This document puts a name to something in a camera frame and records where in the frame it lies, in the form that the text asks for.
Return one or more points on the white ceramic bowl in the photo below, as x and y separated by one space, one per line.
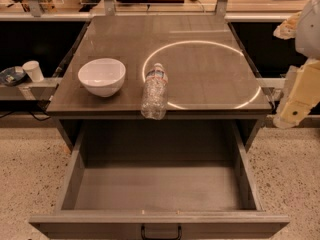
102 77

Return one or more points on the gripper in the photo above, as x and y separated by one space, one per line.
309 29

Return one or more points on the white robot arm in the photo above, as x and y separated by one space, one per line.
301 92

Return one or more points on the white paper cup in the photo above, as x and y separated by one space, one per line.
33 70

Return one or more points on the dark blue plate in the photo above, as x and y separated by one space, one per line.
12 76

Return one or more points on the grey drawer cabinet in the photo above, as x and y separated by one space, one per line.
175 66

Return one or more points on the clear plastic water bottle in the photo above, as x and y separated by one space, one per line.
154 98

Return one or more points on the black top drawer handle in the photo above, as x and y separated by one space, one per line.
156 233

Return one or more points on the grey top drawer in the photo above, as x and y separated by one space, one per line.
124 174

